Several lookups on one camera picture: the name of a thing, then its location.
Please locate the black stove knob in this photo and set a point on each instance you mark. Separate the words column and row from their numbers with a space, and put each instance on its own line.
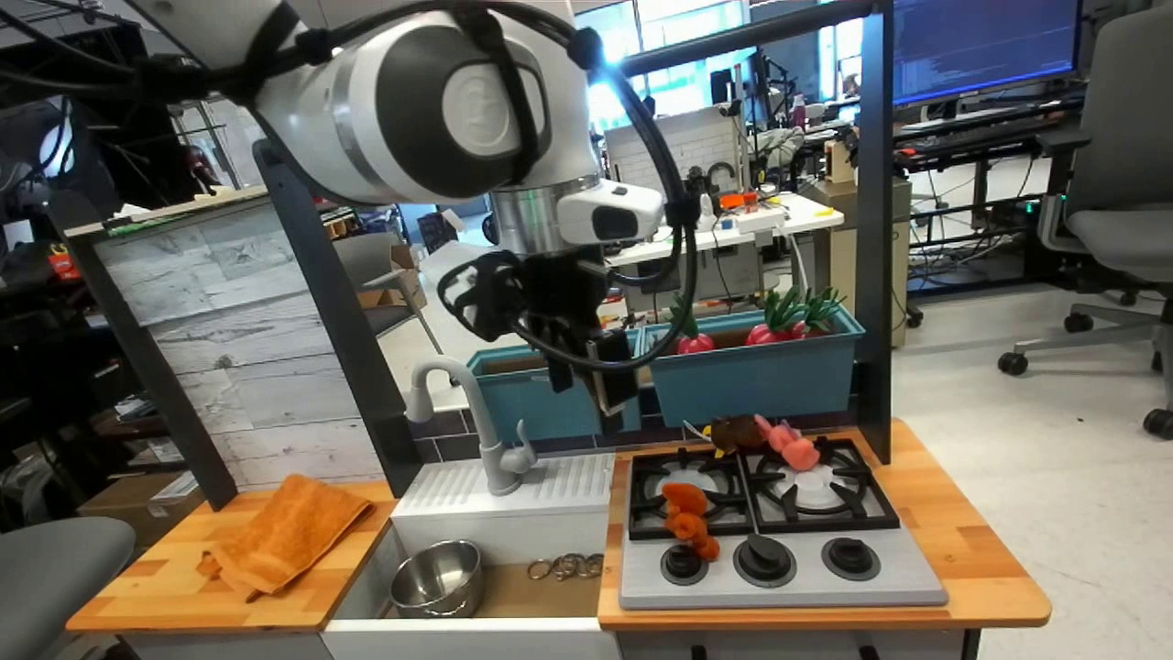
column 683, row 561
column 853, row 557
column 766, row 561

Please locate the orange plush toy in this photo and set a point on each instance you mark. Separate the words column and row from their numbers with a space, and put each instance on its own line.
column 688, row 498

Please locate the orange towel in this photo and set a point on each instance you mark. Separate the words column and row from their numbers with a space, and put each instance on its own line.
column 280, row 537

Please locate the white toy sink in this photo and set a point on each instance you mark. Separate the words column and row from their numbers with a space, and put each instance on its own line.
column 573, row 488

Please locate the black storage shelf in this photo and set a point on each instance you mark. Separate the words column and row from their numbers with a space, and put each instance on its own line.
column 76, row 160

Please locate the toy radish plant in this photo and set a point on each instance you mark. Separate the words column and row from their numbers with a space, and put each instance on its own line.
column 772, row 332
column 694, row 345
column 825, row 314

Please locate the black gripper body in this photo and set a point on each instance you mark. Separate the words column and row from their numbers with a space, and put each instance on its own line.
column 565, row 304

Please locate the beige chair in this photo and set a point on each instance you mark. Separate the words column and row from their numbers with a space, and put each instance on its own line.
column 373, row 288

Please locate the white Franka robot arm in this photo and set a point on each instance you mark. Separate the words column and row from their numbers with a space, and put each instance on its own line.
column 403, row 110

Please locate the bunch of metal rings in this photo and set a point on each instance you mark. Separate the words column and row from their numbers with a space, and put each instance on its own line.
column 550, row 564

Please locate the white board box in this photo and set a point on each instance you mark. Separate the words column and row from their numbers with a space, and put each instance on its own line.
column 722, row 146

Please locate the grey wood plank panel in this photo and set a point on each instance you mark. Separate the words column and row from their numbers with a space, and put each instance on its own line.
column 270, row 366

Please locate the steel bowl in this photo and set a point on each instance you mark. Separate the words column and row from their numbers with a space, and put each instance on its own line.
column 442, row 579

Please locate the dark office desk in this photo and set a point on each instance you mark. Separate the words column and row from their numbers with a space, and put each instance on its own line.
column 976, row 130

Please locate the short teal planter box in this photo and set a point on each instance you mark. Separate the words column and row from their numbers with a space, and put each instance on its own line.
column 518, row 408

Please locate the grey toy faucet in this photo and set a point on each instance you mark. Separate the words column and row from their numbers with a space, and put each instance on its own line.
column 506, row 462

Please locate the long teal planter box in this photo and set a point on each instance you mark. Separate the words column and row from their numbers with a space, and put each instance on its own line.
column 755, row 380

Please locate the black stove grate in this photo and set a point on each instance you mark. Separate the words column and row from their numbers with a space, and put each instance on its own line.
column 752, row 497

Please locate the black metal frame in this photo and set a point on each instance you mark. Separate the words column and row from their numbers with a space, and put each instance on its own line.
column 874, row 243

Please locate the brown plush toy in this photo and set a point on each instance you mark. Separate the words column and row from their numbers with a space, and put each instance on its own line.
column 739, row 435

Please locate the pink plush toy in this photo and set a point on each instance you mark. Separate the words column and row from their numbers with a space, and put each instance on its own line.
column 800, row 451

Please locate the grey office chair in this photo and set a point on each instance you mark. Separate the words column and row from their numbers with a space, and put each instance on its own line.
column 1123, row 146

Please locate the computer monitor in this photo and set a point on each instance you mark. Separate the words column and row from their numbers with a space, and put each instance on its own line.
column 990, row 48

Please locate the white work table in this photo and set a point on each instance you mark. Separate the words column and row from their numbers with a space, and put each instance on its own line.
column 782, row 221

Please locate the grey chair seat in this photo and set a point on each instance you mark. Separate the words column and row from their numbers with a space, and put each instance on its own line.
column 48, row 587

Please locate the grey stove panel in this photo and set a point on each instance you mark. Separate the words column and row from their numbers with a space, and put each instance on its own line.
column 904, row 569

